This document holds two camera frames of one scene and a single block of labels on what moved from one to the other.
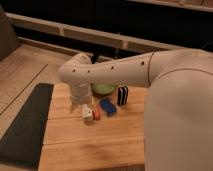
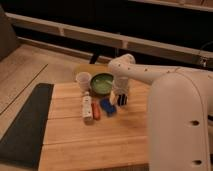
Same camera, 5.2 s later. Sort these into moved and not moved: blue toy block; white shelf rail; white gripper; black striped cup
Moved: white gripper
Not moved: white shelf rail; blue toy block; black striped cup
